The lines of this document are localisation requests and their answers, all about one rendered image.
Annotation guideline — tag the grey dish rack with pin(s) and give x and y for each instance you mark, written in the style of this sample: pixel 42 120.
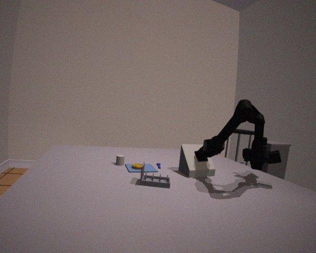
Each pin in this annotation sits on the grey dish rack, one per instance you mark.
pixel 154 181

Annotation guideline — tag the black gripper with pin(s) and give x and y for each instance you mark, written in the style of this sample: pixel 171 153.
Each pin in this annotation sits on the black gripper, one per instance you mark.
pixel 260 167

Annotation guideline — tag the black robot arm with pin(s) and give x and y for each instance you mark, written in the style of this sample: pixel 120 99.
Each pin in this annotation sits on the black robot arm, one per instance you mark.
pixel 258 154

